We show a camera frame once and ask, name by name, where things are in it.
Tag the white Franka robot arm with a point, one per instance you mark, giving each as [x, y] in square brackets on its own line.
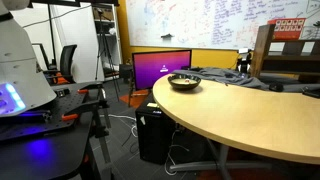
[20, 66]

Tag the black bowl with cream inside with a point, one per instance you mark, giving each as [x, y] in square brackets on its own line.
[184, 85]

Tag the black computer monitor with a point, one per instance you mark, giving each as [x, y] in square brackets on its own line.
[161, 65]

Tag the black PC tower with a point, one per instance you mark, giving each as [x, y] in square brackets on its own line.
[153, 133]

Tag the black whiteboard eraser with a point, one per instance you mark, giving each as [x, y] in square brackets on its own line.
[167, 35]

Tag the gray cloth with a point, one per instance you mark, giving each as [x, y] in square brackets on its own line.
[220, 75]

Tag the gray metal table leg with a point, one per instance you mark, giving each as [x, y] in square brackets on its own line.
[220, 165]

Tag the small black box on breadboard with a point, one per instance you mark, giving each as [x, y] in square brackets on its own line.
[62, 92]

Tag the black office chair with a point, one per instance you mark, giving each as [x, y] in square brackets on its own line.
[66, 60]

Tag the brown wooden shelf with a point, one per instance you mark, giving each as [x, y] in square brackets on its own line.
[263, 50]

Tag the black computer mouse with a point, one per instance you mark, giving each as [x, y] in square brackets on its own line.
[276, 87]

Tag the black perforated robot table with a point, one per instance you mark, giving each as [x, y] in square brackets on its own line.
[50, 150]

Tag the red cardboard box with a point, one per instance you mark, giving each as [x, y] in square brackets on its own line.
[286, 29]

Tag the black flat object on cloth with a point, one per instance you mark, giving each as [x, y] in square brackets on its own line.
[311, 92]

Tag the black camera tripod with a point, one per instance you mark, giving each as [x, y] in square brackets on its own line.
[106, 46]

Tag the wall whiteboard with writing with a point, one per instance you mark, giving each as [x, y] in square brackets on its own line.
[216, 23]

